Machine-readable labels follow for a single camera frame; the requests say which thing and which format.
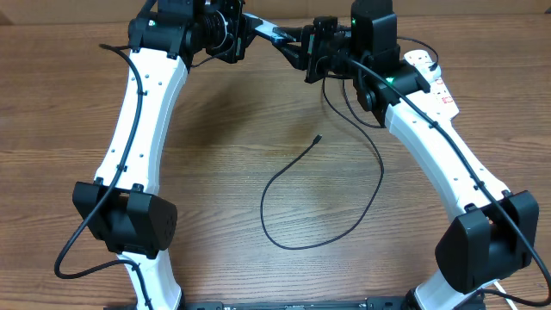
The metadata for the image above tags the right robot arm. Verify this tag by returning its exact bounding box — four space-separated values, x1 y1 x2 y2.
265 1 540 309

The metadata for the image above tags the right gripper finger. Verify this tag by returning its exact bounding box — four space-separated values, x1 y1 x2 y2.
278 44 308 71
271 27 306 42

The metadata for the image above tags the black USB charging cable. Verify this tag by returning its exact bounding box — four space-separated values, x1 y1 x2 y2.
259 36 440 251

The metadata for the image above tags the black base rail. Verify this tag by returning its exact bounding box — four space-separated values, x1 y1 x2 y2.
102 295 487 310

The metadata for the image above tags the white power strip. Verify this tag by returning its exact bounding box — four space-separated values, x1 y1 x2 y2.
404 49 460 120

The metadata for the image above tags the blue Samsung Galaxy smartphone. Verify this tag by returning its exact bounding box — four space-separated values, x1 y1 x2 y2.
244 13 296 45

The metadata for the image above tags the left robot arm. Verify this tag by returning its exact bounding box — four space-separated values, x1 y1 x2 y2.
72 1 255 309

